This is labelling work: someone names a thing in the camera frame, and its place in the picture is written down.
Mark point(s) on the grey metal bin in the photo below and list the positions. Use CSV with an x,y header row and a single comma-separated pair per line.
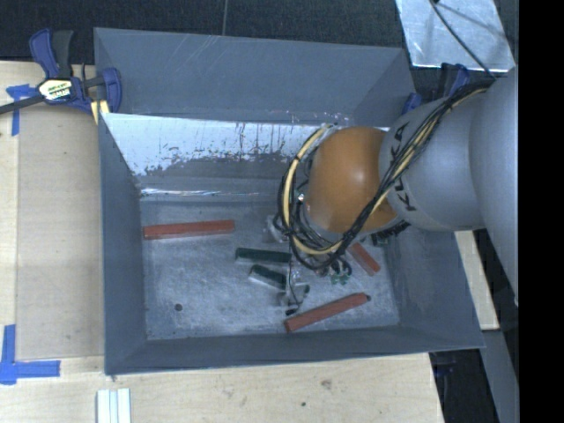
x,y
211,289

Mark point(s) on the pale wood flat board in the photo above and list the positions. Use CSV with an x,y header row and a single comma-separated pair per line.
x,y
59,236

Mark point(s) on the short red-brown flat block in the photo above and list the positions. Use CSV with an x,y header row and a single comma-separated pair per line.
x,y
366,260

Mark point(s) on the short dark green flat block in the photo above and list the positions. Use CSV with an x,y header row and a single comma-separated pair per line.
x,y
268,276

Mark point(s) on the long red-brown flat block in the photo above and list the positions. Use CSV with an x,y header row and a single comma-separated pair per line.
x,y
189,229
326,312

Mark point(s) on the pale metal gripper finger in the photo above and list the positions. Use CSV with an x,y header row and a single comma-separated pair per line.
x,y
287,301
301,289

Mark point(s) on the long dark green flat block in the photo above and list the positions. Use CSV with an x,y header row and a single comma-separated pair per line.
x,y
262,255

